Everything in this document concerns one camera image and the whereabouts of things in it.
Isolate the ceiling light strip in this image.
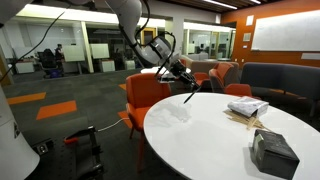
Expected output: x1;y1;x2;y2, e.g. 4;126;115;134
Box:
199;0;238;10

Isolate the black power outlet box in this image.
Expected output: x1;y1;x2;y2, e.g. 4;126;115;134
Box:
31;138;55;156

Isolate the orange upholstered chair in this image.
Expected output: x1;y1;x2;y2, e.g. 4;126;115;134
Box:
125;72;173;174
193;71;212;92
223;83;253;99
208;62;235;94

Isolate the dark grey sofa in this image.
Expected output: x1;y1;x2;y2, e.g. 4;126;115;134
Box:
239;62;320;118

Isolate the beige lounge couch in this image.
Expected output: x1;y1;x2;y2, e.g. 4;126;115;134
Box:
181;54;241;81

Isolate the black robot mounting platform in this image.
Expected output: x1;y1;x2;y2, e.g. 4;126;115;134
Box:
24;131;104;180

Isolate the blue pen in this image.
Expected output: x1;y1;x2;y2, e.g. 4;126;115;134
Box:
183;85;203;105

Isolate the black office chair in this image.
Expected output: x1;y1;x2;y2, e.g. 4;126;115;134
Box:
37;48;58;79

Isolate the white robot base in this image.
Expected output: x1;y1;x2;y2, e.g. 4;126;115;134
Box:
0;84;41;180

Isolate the black clamp orange handle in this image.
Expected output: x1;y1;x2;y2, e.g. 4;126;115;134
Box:
63;125;105;180

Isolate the white partition panel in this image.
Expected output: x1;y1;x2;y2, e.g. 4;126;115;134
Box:
89;43;111;60
62;44;86;63

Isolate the black cardboard box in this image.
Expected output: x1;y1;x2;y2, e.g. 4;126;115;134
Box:
250;128;300;180

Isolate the white floor cable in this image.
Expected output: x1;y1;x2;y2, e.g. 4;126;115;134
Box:
96;117;130;133

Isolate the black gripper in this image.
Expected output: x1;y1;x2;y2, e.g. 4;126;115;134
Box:
168;59;202;92

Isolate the clear glass mug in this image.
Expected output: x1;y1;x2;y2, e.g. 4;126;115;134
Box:
177;100;194;122

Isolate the white low cabinet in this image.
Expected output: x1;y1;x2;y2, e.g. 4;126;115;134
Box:
14;61;35;75
99;59;116;73

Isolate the large wall whiteboard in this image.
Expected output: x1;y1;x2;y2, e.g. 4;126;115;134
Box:
250;9;320;53

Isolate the standing person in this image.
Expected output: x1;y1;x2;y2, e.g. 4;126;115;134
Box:
54;43;65;73

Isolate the white wall paper sheet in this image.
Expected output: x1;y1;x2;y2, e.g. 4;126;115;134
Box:
245;15;255;27

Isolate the white wall label strip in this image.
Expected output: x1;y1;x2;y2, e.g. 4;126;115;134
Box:
300;52;320;61

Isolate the black hanging cable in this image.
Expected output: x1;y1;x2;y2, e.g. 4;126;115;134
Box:
0;2;73;84

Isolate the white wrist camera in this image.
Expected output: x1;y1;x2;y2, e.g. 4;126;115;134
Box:
155;73;177;84

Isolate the wooden stick bundle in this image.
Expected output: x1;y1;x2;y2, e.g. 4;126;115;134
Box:
223;109;272;132

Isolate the small round white table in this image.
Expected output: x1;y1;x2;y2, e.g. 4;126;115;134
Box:
139;66;193;76

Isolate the wooden framed door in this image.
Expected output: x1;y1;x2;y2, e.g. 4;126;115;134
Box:
141;27;158;46

